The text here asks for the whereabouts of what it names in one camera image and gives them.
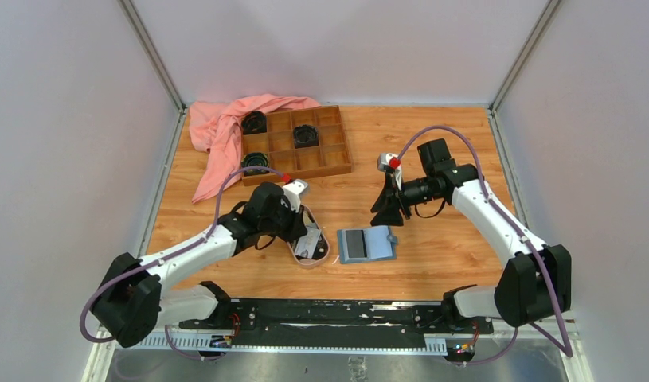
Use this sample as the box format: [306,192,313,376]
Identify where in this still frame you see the rolled dark dotted tie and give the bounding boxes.
[292,124,319,149]

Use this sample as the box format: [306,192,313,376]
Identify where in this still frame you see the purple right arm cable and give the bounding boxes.
[397,125,574,367]

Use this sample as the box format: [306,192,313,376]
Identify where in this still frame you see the teal leather card holder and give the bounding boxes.
[337,225,398,264]

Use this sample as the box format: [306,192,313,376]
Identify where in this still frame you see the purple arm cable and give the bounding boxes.
[80,166,291,363]
[397,125,574,367]

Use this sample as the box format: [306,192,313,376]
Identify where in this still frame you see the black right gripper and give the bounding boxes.
[371,173,441,227]

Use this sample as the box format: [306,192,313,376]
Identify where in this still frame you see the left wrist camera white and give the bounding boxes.
[282,179,310,212]

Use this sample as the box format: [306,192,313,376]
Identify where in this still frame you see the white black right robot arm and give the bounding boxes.
[371,138,572,333]

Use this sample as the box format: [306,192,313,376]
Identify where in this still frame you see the dark grey card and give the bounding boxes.
[343,229,367,260]

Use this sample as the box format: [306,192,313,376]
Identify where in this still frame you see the wooden compartment tray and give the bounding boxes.
[240,106,352,186]

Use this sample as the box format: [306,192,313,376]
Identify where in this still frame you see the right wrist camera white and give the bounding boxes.
[377,153,403,190]

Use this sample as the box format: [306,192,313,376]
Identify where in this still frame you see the rolled black tie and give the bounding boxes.
[240,111,268,135]

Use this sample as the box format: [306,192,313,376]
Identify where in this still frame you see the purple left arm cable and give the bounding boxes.
[80,166,291,363]

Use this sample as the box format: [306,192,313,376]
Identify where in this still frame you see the pink oval card tray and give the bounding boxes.
[287,206,330,268]

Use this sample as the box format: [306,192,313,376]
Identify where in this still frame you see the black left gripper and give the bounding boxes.
[260,198,307,243]

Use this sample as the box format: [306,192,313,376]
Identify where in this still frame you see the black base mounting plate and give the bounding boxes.
[176,298,493,349]

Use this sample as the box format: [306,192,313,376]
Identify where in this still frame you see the pink cloth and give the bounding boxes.
[189,93,320,204]

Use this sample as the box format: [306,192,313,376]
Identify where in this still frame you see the aluminium frame rail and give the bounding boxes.
[84,298,592,381]

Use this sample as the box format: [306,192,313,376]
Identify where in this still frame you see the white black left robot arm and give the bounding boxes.
[81,179,309,348]

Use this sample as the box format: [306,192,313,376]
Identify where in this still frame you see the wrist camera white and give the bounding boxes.
[282,179,310,212]
[377,153,403,190]

